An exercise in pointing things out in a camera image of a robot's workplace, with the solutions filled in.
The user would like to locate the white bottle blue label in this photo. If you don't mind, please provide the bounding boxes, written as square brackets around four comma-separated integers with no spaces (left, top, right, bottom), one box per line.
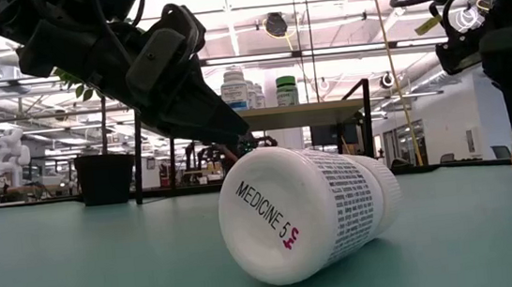
[218,66,251,114]

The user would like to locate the white humanoid robot figure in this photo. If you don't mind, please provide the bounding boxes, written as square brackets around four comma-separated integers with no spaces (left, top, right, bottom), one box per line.
[0,126,35,189]

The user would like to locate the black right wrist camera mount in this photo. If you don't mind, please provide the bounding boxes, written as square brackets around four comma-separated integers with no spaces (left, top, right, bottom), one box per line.
[432,23,486,78]

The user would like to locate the artificial green plant black pot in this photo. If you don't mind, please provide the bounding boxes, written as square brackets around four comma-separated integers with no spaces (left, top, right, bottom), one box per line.
[53,61,141,211]

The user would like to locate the yellow cable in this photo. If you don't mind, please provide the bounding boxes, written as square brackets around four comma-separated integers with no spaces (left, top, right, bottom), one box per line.
[368,0,425,171]

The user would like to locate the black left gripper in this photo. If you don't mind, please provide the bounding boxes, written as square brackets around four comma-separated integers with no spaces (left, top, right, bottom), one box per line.
[83,0,251,158]

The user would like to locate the yellow cable tag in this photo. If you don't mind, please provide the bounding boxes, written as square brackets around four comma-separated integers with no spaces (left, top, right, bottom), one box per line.
[413,13,444,38]

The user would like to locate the white bottle printed MEDICINE 5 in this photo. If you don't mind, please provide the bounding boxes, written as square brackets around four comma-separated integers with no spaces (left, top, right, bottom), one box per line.
[212,133,411,287]

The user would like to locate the black round cord hanger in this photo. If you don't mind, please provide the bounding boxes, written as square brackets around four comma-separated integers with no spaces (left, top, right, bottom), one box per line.
[378,70,397,91]

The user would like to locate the black monitor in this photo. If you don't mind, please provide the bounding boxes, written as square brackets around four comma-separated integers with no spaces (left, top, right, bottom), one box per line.
[309,121,360,148]

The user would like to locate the wooden shelf black metal legs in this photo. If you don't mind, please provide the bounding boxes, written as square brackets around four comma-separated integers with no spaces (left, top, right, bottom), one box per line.
[127,77,382,205]

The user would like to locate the small white bottle blue band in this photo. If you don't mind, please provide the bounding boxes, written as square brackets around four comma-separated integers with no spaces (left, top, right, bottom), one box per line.
[246,82,266,111]

